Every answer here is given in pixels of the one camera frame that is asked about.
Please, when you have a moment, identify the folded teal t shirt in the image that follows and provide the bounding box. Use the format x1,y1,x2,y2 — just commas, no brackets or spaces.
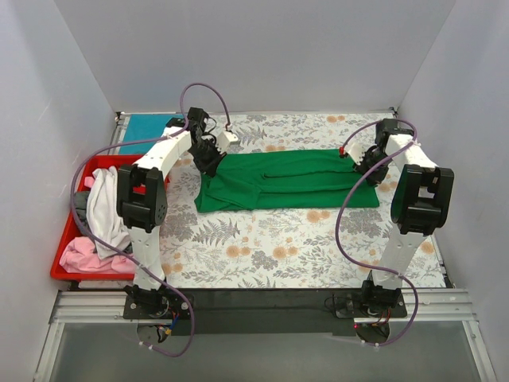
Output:
119,114,183,155

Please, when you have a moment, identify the pink garment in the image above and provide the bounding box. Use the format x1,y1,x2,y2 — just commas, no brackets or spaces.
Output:
59,236,135,275

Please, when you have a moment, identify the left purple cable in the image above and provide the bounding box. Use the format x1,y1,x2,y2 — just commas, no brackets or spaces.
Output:
70,82,234,357

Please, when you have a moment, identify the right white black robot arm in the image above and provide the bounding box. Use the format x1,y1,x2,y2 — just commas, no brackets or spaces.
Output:
342,119,454,317

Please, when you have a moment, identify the aluminium rail frame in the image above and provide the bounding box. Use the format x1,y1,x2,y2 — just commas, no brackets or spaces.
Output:
35,288,497,381

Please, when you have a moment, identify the green t shirt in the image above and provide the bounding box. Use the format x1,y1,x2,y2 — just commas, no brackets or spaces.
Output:
195,150,361,213

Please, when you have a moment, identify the purple cable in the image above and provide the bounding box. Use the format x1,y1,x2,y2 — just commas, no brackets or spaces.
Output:
70,82,234,357
334,118,421,348

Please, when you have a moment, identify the red plastic bin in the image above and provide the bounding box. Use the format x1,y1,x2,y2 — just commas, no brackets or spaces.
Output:
51,154,165,281

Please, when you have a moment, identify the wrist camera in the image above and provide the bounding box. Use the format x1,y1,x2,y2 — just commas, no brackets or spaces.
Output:
339,141,366,166
216,131,239,154

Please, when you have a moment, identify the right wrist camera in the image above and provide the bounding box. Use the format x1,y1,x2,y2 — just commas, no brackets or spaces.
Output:
339,141,366,166

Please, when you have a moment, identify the floral tablecloth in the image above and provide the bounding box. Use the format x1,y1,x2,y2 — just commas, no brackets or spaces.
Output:
154,112,446,290

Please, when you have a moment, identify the white garment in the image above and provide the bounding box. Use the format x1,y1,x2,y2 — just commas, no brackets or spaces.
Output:
86,166,130,251

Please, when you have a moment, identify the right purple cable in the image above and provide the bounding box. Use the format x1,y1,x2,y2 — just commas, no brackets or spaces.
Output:
334,118,421,348

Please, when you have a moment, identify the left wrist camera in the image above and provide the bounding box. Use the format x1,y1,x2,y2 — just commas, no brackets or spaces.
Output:
216,131,239,154

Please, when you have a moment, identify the grey garment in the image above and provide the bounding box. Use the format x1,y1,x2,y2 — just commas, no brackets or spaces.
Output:
72,191,95,241

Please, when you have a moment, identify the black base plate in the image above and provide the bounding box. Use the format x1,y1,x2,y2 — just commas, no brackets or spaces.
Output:
122,288,409,336

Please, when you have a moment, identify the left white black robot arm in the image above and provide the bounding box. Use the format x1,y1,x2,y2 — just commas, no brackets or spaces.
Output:
116,107,238,319

